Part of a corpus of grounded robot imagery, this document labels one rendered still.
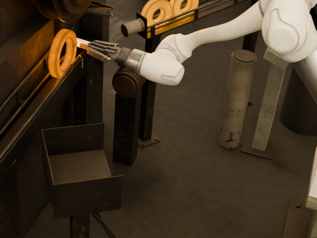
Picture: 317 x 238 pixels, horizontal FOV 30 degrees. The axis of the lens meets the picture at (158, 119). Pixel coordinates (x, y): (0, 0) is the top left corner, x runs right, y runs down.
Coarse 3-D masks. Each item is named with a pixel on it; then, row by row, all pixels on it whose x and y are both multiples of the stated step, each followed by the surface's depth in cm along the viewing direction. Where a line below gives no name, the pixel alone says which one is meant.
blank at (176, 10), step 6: (174, 0) 263; (180, 0) 265; (192, 0) 270; (198, 0) 272; (174, 6) 264; (186, 6) 273; (192, 6) 272; (174, 12) 266; (180, 12) 269; (192, 12) 274; (186, 18) 273
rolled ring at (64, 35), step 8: (64, 32) 214; (72, 32) 219; (56, 40) 212; (64, 40) 214; (72, 40) 221; (56, 48) 211; (72, 48) 225; (56, 56) 211; (72, 56) 226; (48, 64) 213; (56, 64) 212; (64, 64) 225; (56, 72) 215
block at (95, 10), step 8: (88, 8) 241; (96, 8) 241; (88, 16) 240; (96, 16) 238; (104, 16) 239; (88, 24) 242; (96, 24) 240; (104, 24) 241; (88, 32) 244; (96, 32) 243; (104, 32) 243; (104, 40) 246
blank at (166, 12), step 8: (152, 0) 257; (160, 0) 258; (144, 8) 257; (152, 8) 257; (160, 8) 260; (168, 8) 263; (144, 16) 257; (152, 16) 260; (160, 16) 265; (168, 16) 266; (152, 24) 262; (160, 24) 265
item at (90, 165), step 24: (48, 144) 192; (72, 144) 195; (96, 144) 198; (48, 168) 178; (72, 168) 192; (96, 168) 193; (72, 192) 172; (96, 192) 175; (120, 192) 178; (72, 216) 196
